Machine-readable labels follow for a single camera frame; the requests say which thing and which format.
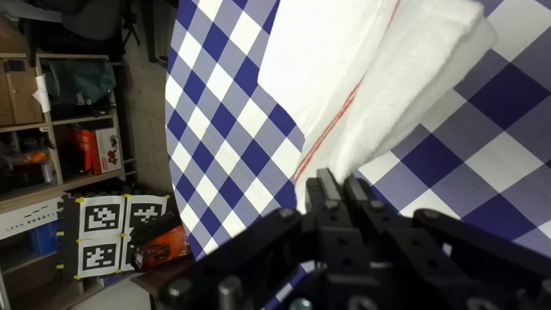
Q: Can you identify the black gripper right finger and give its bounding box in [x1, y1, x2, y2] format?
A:
[343, 175, 551, 310]

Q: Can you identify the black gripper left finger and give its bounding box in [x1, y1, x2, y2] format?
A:
[160, 168, 369, 310]

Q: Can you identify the white towel with red stripes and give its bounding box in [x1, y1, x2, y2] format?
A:
[257, 0, 500, 214]

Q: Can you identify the blue white checkered tablecloth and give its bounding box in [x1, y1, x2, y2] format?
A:
[164, 0, 551, 310]

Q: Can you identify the orange black bag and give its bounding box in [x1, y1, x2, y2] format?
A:
[131, 214, 191, 273]

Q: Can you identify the black white fiducial marker board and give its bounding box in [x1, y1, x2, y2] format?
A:
[59, 194, 174, 281]

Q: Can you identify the red and white box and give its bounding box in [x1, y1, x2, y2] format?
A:
[71, 128, 122, 175]

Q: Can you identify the wooden shelf unit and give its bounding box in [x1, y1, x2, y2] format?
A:
[0, 51, 129, 273]

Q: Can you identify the dark green bag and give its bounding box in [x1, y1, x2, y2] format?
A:
[42, 59, 117, 109]

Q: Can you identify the large brown cardboard box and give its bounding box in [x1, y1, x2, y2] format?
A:
[0, 57, 45, 128]

